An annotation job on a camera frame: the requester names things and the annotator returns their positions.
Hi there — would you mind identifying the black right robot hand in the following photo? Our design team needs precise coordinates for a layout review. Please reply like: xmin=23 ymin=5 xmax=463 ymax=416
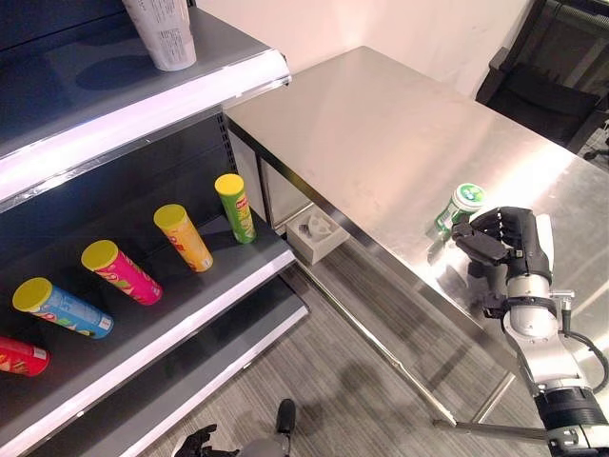
xmin=450 ymin=206 xmax=554 ymax=286

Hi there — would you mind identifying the green chips can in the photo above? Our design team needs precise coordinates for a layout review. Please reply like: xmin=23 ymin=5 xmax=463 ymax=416
xmin=214 ymin=173 xmax=258 ymax=245

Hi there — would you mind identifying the red chips can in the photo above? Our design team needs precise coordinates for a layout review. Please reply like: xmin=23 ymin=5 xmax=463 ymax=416
xmin=0 ymin=335 xmax=51 ymax=378

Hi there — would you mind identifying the white paper cup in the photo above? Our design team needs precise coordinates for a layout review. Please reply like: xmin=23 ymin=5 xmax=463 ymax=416
xmin=121 ymin=0 xmax=198 ymax=72

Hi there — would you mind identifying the blue chips can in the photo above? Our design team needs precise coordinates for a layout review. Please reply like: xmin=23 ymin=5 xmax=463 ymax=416
xmin=11 ymin=276 xmax=115 ymax=340

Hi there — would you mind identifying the stainless steel table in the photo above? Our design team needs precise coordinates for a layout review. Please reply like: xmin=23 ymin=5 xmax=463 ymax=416
xmin=223 ymin=46 xmax=609 ymax=442

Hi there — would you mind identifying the pink chips can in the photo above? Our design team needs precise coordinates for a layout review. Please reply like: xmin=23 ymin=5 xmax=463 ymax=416
xmin=80 ymin=239 xmax=164 ymax=307

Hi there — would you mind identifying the white foam box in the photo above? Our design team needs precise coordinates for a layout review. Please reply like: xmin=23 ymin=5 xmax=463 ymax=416
xmin=285 ymin=211 xmax=351 ymax=266

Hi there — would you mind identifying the green white gum bottle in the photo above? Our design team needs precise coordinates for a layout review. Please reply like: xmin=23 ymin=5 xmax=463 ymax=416
xmin=435 ymin=183 xmax=487 ymax=235

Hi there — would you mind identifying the grey store shelf unit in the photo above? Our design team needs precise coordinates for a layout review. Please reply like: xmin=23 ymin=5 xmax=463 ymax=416
xmin=0 ymin=0 xmax=310 ymax=457

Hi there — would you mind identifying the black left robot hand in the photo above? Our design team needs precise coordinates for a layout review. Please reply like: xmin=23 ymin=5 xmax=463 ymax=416
xmin=173 ymin=424 xmax=241 ymax=457

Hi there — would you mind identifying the black office chair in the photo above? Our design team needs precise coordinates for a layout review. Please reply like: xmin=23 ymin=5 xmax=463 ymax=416
xmin=475 ymin=0 xmax=609 ymax=161

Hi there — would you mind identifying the orange chips can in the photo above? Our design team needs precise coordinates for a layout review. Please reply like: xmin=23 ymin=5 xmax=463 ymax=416
xmin=152 ymin=204 xmax=214 ymax=273

